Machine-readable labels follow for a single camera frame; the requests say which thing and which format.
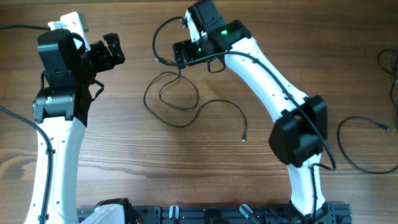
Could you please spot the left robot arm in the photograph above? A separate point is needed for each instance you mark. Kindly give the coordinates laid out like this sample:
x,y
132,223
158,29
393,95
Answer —
x,y
68,87

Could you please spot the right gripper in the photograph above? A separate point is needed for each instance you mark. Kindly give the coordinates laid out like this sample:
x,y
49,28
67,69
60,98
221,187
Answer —
x,y
180,53

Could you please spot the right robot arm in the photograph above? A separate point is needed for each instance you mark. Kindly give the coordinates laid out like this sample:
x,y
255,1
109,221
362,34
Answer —
x,y
300,127

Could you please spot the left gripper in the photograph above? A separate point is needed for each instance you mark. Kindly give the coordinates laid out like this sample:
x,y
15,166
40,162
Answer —
x,y
99,49

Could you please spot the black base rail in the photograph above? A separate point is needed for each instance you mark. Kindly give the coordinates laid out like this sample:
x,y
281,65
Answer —
x,y
277,213

